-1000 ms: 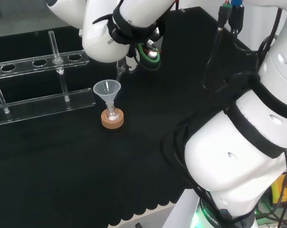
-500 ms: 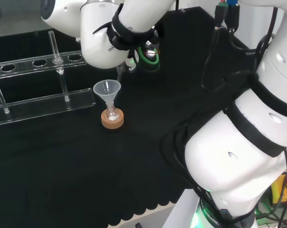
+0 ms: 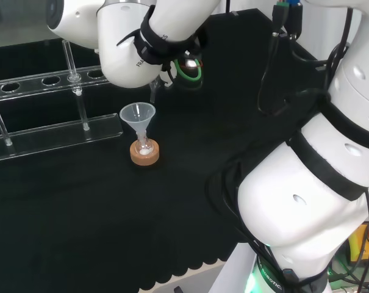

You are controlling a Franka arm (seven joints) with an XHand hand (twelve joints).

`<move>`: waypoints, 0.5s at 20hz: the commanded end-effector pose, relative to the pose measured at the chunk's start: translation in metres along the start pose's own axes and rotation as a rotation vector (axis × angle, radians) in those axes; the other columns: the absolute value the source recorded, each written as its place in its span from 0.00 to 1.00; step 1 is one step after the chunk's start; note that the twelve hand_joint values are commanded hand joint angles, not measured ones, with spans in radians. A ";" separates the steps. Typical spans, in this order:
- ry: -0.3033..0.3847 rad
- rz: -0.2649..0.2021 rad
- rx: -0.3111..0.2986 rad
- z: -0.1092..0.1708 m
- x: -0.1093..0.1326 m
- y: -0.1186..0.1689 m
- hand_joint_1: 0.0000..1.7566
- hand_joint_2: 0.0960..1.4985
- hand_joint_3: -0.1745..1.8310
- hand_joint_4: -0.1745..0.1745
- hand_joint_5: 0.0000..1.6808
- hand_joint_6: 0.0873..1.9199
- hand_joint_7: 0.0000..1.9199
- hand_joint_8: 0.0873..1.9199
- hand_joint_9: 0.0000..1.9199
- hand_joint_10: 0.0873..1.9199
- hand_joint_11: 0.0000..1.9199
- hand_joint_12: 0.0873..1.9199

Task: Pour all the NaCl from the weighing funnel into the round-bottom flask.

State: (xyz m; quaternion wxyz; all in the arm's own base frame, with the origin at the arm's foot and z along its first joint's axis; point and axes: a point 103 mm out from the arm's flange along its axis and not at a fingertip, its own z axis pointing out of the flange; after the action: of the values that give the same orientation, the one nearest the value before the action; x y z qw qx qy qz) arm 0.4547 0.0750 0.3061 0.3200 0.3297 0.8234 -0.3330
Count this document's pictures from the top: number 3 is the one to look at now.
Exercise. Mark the translucent plastic funnel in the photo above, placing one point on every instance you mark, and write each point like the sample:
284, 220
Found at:
137, 114

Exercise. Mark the black bench cloth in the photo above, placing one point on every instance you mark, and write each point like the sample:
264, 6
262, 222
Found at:
95, 213

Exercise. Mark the small glass round-bottom flask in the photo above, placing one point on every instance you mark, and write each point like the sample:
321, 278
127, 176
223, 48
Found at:
144, 148

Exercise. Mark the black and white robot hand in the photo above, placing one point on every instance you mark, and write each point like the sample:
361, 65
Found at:
188, 65

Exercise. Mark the clear acrylic funnel stand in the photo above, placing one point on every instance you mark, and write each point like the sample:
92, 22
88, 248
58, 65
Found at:
50, 134

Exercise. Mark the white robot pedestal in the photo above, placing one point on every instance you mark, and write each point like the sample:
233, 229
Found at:
236, 268

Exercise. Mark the clear glass weighing funnel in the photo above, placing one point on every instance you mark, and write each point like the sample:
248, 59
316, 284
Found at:
154, 87

